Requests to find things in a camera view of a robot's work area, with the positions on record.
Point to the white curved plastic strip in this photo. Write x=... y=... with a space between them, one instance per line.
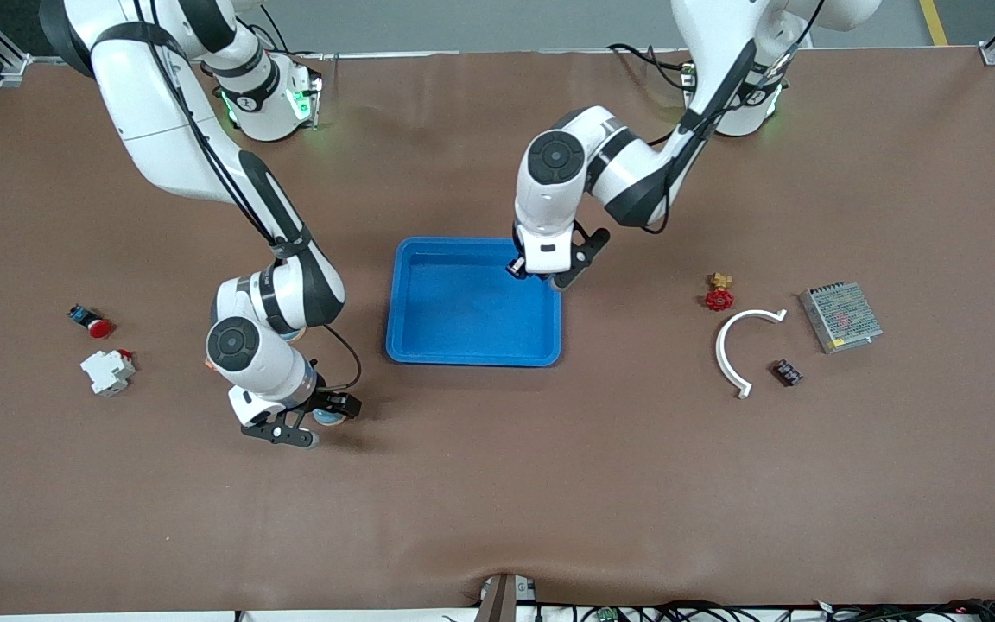
x=719 y=354

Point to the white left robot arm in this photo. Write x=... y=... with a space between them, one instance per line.
x=636 y=173

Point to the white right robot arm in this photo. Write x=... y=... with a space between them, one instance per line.
x=161 y=112

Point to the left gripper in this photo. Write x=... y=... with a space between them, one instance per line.
x=516 y=267

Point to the blue plastic tray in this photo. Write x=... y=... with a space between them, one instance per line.
x=463 y=320

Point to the metal mounting bracket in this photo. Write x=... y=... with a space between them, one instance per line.
x=502 y=596

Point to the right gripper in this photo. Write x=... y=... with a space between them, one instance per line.
x=331 y=402

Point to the red mushroom push button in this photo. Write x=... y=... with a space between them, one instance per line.
x=98 y=327

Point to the metal mesh power supply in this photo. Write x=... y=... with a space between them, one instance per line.
x=841 y=317

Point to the white circuit breaker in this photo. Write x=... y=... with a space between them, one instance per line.
x=107 y=373

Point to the blue bell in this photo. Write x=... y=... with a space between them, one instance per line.
x=329 y=419

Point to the silver table edge rail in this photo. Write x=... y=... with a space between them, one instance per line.
x=463 y=54

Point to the brown table mat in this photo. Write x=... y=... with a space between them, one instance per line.
x=497 y=484

